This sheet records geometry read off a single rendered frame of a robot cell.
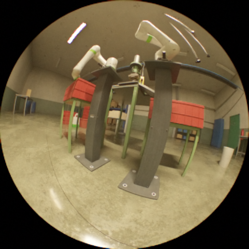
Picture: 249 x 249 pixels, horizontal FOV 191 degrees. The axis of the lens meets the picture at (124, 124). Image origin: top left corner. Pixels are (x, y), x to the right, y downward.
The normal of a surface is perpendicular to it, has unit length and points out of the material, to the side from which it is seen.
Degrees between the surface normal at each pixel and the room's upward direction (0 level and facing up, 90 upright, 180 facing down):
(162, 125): 90
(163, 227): 0
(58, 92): 90
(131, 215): 0
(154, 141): 90
